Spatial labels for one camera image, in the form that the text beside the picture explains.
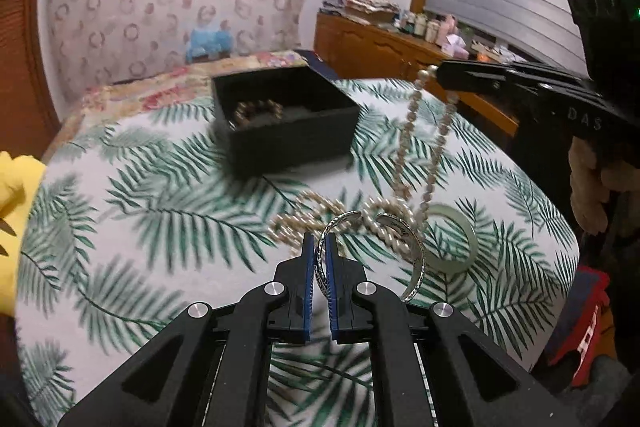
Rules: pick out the palm leaf print cloth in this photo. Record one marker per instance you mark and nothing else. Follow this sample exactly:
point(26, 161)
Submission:
point(136, 219)

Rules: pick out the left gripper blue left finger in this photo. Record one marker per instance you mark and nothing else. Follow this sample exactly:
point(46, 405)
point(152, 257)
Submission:
point(307, 289)

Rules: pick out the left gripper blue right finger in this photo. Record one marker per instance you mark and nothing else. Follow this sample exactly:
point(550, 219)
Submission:
point(334, 284)

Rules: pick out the silver engraved cuff bangle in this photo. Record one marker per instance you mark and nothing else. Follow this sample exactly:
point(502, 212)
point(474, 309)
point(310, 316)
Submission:
point(392, 229)

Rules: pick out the floral bed blanket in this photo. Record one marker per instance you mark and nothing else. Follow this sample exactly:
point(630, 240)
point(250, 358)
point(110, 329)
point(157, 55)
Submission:
point(108, 104)

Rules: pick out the pale green jade bangle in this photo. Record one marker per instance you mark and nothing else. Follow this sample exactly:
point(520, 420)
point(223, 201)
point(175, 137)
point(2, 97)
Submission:
point(449, 242)

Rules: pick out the stack of folded clothes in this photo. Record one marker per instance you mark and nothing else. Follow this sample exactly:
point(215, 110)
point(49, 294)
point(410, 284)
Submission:
point(366, 11)

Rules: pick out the red bag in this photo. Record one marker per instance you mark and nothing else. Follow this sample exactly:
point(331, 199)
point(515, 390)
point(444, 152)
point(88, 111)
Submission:
point(585, 325)

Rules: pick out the toiletry bottles on sideboard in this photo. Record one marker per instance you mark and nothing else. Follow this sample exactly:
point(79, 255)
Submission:
point(431, 29)

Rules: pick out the pink tissue box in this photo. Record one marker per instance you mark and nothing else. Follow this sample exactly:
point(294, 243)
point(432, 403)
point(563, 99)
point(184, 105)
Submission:
point(454, 47)

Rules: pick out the yellow pikachu plush toy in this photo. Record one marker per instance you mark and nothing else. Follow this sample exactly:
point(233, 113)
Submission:
point(20, 177)

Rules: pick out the wooden sideboard cabinet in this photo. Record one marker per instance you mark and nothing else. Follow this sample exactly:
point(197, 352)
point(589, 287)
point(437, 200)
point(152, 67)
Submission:
point(355, 51)

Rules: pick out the blue plush toy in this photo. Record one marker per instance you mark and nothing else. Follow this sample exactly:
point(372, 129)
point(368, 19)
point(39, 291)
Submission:
point(208, 45)

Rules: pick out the person's right hand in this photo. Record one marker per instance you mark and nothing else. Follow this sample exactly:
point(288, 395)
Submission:
point(592, 188)

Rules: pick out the black open jewelry box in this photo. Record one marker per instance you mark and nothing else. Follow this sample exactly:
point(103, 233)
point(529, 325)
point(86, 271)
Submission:
point(270, 120)

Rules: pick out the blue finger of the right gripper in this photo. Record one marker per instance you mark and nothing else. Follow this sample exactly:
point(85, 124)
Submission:
point(492, 78)

